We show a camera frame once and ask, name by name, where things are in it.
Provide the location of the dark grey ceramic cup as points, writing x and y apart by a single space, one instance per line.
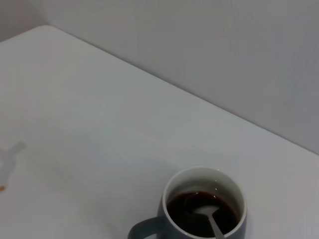
204 177

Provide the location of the dark brown coffee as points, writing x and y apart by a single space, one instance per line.
179 211

